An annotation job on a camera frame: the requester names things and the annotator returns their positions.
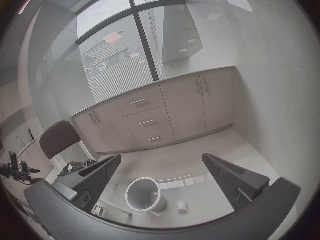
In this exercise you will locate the white trash bin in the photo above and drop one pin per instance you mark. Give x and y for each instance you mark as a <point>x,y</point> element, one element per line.
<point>160,201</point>

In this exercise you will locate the black plastic bag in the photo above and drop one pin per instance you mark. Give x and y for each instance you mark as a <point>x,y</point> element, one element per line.
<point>72,166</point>

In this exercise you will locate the beige cabinet with drawers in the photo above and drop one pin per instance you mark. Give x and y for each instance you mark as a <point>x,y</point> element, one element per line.
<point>185,109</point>

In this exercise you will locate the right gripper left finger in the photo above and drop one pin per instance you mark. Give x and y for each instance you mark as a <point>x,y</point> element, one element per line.
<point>92,181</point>

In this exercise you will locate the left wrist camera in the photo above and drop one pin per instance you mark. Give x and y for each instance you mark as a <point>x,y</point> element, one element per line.
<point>22,165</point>

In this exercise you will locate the white paper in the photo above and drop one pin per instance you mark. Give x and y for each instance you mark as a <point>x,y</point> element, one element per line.
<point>181,206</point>

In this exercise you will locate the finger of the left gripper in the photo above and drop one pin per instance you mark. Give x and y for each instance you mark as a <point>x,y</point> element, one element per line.
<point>33,170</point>

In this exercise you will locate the grey chair with white legs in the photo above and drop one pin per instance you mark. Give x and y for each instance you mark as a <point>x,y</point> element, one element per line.
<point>58,139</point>

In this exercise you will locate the window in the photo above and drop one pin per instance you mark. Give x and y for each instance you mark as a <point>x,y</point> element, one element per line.
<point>112,66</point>

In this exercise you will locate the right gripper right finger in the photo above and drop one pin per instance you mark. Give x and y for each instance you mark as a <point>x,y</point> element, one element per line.
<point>232,179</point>

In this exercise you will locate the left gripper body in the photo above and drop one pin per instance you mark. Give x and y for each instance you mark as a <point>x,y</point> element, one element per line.
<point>22,176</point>

